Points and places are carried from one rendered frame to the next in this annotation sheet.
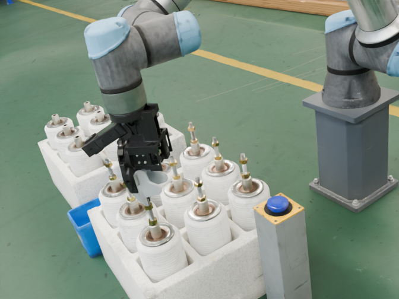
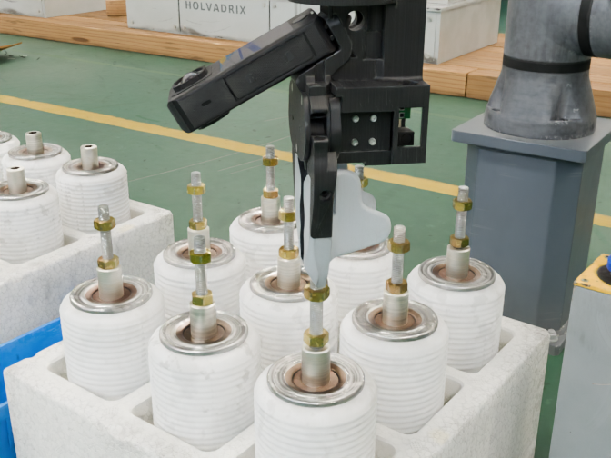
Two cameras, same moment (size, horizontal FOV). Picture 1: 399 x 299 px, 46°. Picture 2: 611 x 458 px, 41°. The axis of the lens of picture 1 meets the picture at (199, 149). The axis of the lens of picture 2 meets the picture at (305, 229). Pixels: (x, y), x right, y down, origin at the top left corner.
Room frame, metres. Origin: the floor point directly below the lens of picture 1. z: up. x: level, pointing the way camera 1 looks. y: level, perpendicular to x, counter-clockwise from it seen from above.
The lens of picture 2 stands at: (0.32, 0.38, 0.59)
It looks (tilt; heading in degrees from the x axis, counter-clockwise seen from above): 22 degrees down; 332
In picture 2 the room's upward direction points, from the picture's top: straight up
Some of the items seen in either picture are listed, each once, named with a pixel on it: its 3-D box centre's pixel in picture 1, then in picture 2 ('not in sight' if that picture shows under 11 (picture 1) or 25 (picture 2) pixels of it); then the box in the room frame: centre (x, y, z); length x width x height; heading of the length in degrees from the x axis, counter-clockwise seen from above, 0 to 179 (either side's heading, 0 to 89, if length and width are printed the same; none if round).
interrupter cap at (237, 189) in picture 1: (247, 187); (456, 273); (0.88, -0.09, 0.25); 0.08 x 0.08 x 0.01
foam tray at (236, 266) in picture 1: (191, 239); (289, 423); (0.94, 0.07, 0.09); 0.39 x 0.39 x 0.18; 25
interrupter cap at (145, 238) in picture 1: (157, 234); (315, 378); (0.78, 0.12, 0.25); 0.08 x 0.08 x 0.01
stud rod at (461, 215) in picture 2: (244, 168); (460, 224); (0.88, -0.09, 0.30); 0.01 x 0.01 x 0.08
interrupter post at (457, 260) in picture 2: (247, 183); (457, 262); (0.88, -0.09, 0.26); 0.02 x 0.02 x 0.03
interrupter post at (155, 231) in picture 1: (155, 229); (315, 363); (0.78, 0.12, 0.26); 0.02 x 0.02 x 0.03
